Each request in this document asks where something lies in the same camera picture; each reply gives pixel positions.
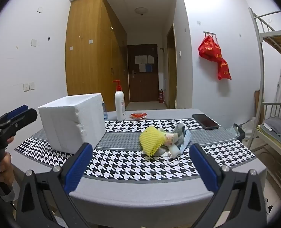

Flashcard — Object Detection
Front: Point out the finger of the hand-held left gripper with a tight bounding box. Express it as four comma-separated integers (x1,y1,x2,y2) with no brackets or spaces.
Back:
0,104,28,126
3,108,38,133

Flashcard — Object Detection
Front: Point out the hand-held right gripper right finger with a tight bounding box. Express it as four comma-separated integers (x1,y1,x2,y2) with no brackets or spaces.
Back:
189,143,267,228

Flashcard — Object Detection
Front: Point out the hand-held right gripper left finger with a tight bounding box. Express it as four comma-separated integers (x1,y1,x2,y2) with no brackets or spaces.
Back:
16,142,93,228

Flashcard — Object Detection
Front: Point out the blue face mask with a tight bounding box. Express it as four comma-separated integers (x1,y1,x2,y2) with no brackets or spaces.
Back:
176,129,192,154

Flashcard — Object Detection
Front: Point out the white foam tube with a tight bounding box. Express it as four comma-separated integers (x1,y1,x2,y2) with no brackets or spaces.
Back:
168,145,180,158

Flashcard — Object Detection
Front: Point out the small beige pouch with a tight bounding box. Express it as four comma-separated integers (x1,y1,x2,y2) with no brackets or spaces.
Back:
165,134,177,146

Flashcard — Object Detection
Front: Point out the grey sock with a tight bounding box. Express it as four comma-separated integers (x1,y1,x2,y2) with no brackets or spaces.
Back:
155,123,187,157

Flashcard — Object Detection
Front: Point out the white foam box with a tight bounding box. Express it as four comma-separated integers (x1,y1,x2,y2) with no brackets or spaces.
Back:
38,93,106,154

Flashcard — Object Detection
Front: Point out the yellow foam fruit net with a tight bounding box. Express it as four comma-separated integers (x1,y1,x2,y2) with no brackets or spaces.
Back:
140,126,166,157

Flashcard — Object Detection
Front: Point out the person's left hand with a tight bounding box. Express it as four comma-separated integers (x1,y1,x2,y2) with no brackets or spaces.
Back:
0,136,14,191

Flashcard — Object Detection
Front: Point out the black smartphone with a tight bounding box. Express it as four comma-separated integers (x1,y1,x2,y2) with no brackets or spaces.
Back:
192,114,220,130

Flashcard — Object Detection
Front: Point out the houndstooth tablecloth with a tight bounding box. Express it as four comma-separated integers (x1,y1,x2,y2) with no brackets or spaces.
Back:
15,118,256,183

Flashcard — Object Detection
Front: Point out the blue spray bottle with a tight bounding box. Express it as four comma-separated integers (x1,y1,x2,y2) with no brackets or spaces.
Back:
102,96,108,121

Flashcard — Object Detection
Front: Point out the white pump bottle red cap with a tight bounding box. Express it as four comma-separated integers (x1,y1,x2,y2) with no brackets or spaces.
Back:
112,80,126,122

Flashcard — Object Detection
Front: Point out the red snack packet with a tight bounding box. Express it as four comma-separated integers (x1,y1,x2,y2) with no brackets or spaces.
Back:
130,112,147,120

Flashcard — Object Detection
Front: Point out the wooden wardrobe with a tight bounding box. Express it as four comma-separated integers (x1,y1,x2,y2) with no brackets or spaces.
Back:
65,0,128,112

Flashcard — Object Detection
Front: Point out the wooden board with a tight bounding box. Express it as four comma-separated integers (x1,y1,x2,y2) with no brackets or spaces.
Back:
253,90,265,126

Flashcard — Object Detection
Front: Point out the grey cloth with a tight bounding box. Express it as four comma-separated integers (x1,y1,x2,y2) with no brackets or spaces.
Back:
264,117,281,137

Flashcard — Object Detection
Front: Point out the wooden side door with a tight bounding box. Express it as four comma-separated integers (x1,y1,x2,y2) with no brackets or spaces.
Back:
166,23,177,110

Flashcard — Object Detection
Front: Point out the red plastic bag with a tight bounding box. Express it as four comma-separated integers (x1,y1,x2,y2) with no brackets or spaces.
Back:
218,58,232,80
198,34,223,61

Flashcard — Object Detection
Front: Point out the dark brown door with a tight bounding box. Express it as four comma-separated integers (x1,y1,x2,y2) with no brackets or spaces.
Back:
127,44,159,102

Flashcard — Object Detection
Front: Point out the metal bunk bed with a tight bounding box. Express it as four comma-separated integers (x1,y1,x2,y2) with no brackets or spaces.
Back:
246,7,281,199

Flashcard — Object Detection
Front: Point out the ceiling lamp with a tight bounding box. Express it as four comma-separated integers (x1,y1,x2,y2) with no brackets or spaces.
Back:
134,7,148,17

